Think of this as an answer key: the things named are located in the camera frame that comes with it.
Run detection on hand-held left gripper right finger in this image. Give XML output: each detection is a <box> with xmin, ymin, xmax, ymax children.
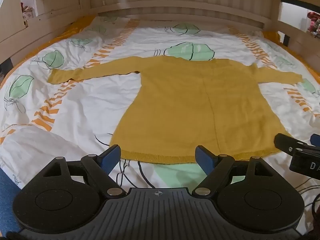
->
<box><xmin>192</xmin><ymin>145</ymin><xmax>270</xmax><ymax>197</ymax></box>

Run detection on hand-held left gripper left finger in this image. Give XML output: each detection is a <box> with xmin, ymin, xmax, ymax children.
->
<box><xmin>40</xmin><ymin>144</ymin><xmax>127</xmax><ymax>199</ymax></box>

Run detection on mustard yellow knit sweater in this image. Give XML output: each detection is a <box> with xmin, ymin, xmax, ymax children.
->
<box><xmin>47</xmin><ymin>55</ymin><xmax>303</xmax><ymax>165</ymax></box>

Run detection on colourful clothes pile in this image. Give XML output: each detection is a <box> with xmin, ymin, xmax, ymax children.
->
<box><xmin>307</xmin><ymin>11</ymin><xmax>320</xmax><ymax>33</ymax></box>

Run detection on white leaf-print blanket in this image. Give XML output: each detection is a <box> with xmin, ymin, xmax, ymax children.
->
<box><xmin>0</xmin><ymin>15</ymin><xmax>320</xmax><ymax>230</ymax></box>

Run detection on blue cloth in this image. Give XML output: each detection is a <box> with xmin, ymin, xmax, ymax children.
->
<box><xmin>0</xmin><ymin>169</ymin><xmax>27</xmax><ymax>232</ymax></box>

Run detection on floral cloth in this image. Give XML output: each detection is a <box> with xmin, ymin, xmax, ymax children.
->
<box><xmin>21</xmin><ymin>2</ymin><xmax>35</xmax><ymax>22</ymax></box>

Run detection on wooden bed frame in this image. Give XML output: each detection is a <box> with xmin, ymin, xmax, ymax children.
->
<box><xmin>0</xmin><ymin>0</ymin><xmax>320</xmax><ymax>87</ymax></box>

